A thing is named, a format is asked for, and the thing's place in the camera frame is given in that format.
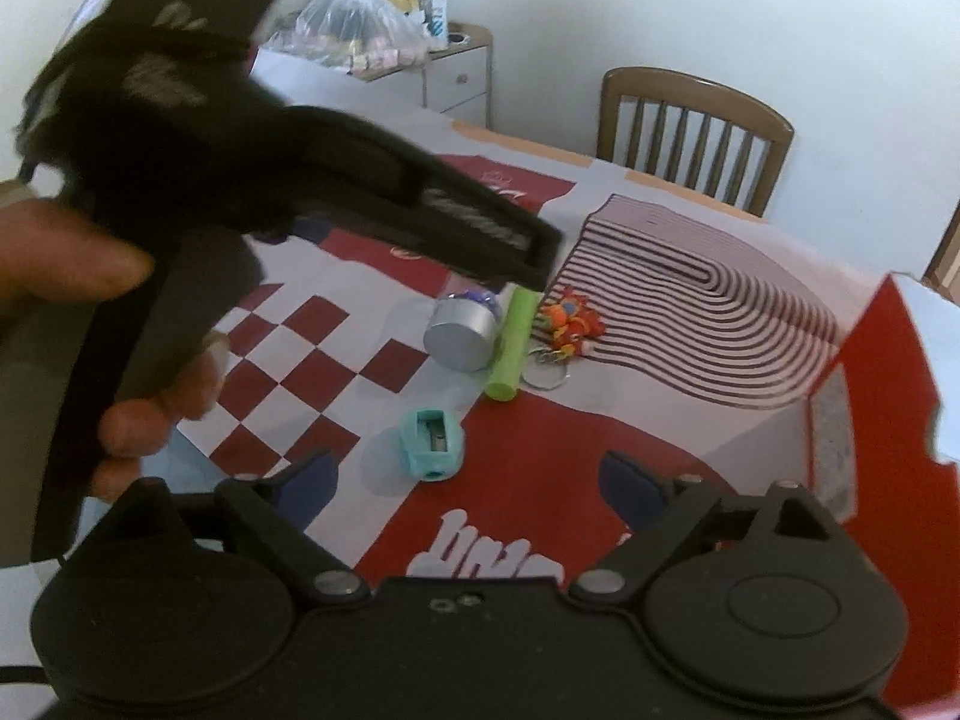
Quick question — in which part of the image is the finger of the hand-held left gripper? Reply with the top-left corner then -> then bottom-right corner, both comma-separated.
319,116 -> 565,292

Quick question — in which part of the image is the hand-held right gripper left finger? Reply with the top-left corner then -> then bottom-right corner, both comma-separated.
112,448 -> 372,608

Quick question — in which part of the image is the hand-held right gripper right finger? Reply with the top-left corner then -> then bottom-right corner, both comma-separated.
570,450 -> 850,608

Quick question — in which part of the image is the teal pencil sharpener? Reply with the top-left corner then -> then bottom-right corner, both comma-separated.
397,409 -> 466,482

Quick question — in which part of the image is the lime green tube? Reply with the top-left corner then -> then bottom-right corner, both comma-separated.
484,289 -> 541,402

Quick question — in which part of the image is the red cardboard box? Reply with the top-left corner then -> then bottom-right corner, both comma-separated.
806,274 -> 960,713

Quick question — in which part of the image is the person's left hand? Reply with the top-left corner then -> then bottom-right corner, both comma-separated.
0,180 -> 230,505

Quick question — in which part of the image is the silver round tin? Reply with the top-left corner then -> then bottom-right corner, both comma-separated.
422,289 -> 502,372

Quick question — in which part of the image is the red white printed paper sheet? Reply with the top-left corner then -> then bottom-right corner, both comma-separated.
172,109 -> 901,587

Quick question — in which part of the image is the white drawer cabinet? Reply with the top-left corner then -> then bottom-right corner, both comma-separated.
251,22 -> 494,128

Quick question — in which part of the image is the brown wooden chair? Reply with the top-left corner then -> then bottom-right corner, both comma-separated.
598,66 -> 796,218

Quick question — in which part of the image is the clear plastic bag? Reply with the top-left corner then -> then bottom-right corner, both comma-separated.
266,0 -> 432,80

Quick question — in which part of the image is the orange keychain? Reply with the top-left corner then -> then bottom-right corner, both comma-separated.
525,285 -> 607,391

